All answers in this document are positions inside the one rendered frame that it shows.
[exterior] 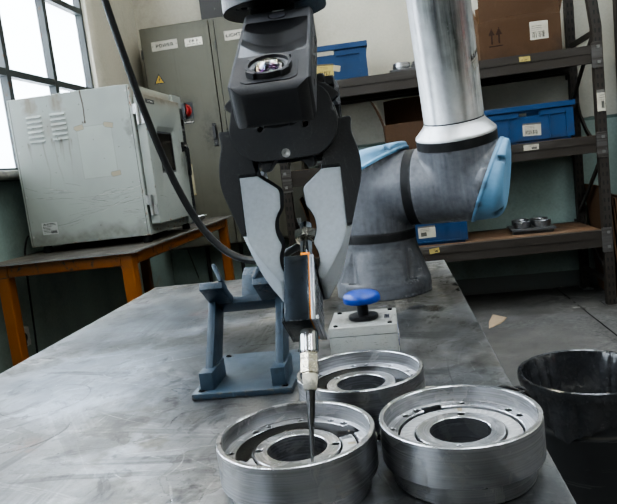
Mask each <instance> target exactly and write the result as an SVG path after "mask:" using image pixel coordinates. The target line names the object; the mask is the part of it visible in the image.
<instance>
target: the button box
mask: <svg viewBox="0 0 617 504"><path fill-rule="evenodd" d="M368 311H369V314H368V315H364V316H359V315H358V313H357V311H352V312H339V313H334V315H333V318H332V321H331V324H330V327H329V339H330V347H331V355H334V354H339V353H344V352H350V351H359V350H393V351H400V341H399V328H398V322H397V312H396V308H387V309H375V310H368Z"/></svg>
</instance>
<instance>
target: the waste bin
mask: <svg viewBox="0 0 617 504"><path fill-rule="evenodd" d="M517 377H518V381H519V383H520V386H523V387H525V388H526V389H527V391H528V393H529V394H530V395H531V396H532V398H533V400H535V401H536V402H537V403H538V404H539V405H540V406H541V408H542V409H543V412H544V423H545V437H546V449H547V451H548V452H549V454H550V456H551V458H552V460H553V462H554V463H555V465H556V467H557V469H558V471H559V472H560V474H561V476H562V478H563V480H564V482H565V483H566V485H567V487H568V489H569V491H570V493H571V495H572V496H573V498H574V500H575V502H576V504H617V352H616V351H607V350H593V349H575V350H561V351H554V352H548V353H544V354H540V355H537V356H534V357H531V358H529V359H527V360H525V361H523V362H522V363H521V364H520V365H519V367H518V370H517Z"/></svg>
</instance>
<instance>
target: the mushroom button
mask: <svg viewBox="0 0 617 504"><path fill-rule="evenodd" d="M379 300H380V294H379V292H378V291H376V290H373V289H357V290H352V291H350V292H348V293H346V294H344V296H343V303H344V304H345V305H349V306H357V313H358V315H359V316H364V315H368V314H369V311H368V305H369V304H373V303H376V302H378V301H379Z"/></svg>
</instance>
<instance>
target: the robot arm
mask: <svg viewBox="0 0 617 504"><path fill-rule="evenodd" d="M221 3H222V11H223V17H224V18H225V19H226V20H228V21H232V22H236V23H243V27H242V31H241V35H240V39H239V43H238V47H237V51H236V55H235V59H234V63H233V67H232V71H231V75H230V79H229V83H228V87H227V88H228V92H229V96H230V100H229V101H228V102H227V103H226V104H225V105H224V109H225V110H226V111H228V112H229V113H231V115H230V123H229V132H220V133H219V134H218V136H219V139H220V144H221V153H220V159H219V179H220V185H221V189H222V192H223V195H224V198H225V200H226V202H227V204H228V207H229V209H230V211H231V213H232V215H233V218H234V220H235V222H236V224H237V226H238V228H239V231H240V233H241V235H242V236H243V237H244V239H245V241H246V244H247V246H248V248H249V250H250V252H251V254H252V256H253V258H254V260H255V262H256V264H257V266H258V267H259V269H260V271H261V273H262V275H263V276H264V278H265V279H266V281H267V282H268V284H269V285H270V286H271V288H272V289H273V290H274V291H275V292H276V294H277V295H278V296H279V297H280V298H281V300H282V301H283V302H284V270H283V264H284V256H283V255H284V251H285V240H284V238H283V235H282V233H281V231H280V229H279V218H280V215H281V213H282V211H283V208H284V194H283V190H282V188H281V187H280V186H278V185H276V184H275V183H273V182H272V181H270V180H268V177H267V173H266V172H271V171H272V170H273V168H274V166H275V165H276V164H279V163H287V162H296V161H304V162H305V163H306V165H307V166H308V167H314V166H316V165H317V161H322V165H321V169H320V170H319V171H318V172H317V173H316V174H315V175H314V176H313V177H312V178H311V179H310V180H309V181H308V182H307V183H306V184H305V186H304V188H303V192H304V197H305V202H306V206H307V208H308V209H309V210H310V212H311V213H312V214H313V215H314V218H315V223H316V232H315V237H314V244H315V247H316V249H317V251H318V253H319V267H318V272H317V274H318V275H317V278H318V281H319V286H320V289H321V293H322V297H323V299H325V300H326V299H329V298H330V297H331V295H332V293H333V291H334V289H335V287H336V285H337V288H338V297H339V298H340V299H343V296H344V294H346V293H348V292H350V291H352V290H357V289H373V290H376V291H378V292H379V294H380V300H379V301H378V302H382V301H392V300H399V299H405V298H410V297H414V296H418V295H421V294H424V293H426V292H428V291H430V290H431V289H432V279H431V273H430V271H429V269H428V266H427V264H426V262H425V259H424V257H423V255H422V253H421V250H420V248H419V246H418V243H417V239H416V230H415V225H418V224H433V223H448V222H462V221H471V222H475V221H476V220H484V219H493V218H497V217H499V216H500V215H502V214H503V212H504V211H505V209H506V206H507V202H508V196H509V188H510V177H511V143H510V140H509V139H508V138H504V137H503V136H502V137H500V138H498V131H497V125H496V124H495V123H494V122H493V121H491V120H490V119H488V118H487V117H486V116H485V114H484V107H483V99H482V90H481V81H480V72H479V64H478V54H477V46H476V38H475V29H474V20H473V12H472V3H471V0H406V5H407V12H408V18H409V25H410V32H411V39H412V46H413V53H414V59H415V66H416V73H417V80H418V87H419V94H420V101H421V107H422V114H423V121H424V126H423V128H422V130H421V131H420V133H419V134H418V135H417V137H416V146H417V148H416V149H409V146H408V145H407V142H406V141H397V142H392V143H387V144H384V145H379V146H374V147H370V148H367V149H363V150H359V149H358V146H357V144H356V141H355V139H354V137H353V134H352V130H351V117H350V116H343V117H342V111H341V102H340V93H339V85H338V83H337V82H336V80H335V79H334V77H333V75H328V76H325V75H324V73H318V74H317V37H316V30H315V23H314V16H313V14H314V13H317V12H319V11H321V10H322V9H324V8H325V6H326V0H221ZM334 105H335V106H334ZM330 167H331V168H330ZM259 168H262V172H260V170H259ZM254 176H255V177H254Z"/></svg>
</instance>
